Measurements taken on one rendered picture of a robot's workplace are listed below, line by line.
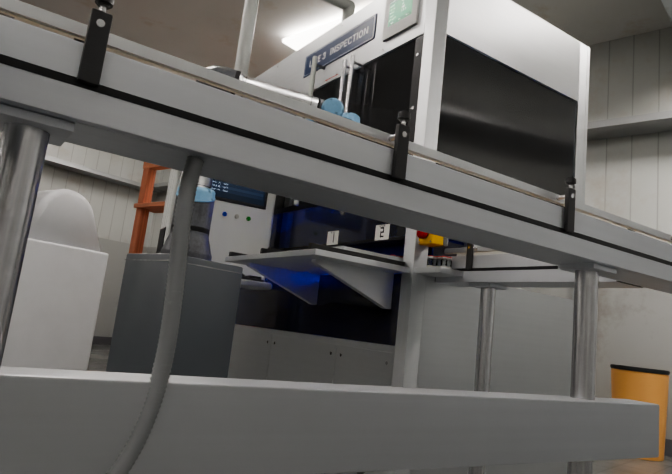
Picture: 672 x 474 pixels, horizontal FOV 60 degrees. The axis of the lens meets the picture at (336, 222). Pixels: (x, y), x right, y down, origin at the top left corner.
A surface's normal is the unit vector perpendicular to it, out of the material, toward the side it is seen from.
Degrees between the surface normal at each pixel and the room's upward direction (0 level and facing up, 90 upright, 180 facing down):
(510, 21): 90
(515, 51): 90
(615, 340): 90
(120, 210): 90
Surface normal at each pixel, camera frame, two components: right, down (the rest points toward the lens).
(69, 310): 0.80, -0.02
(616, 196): -0.65, -0.21
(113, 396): 0.56, -0.09
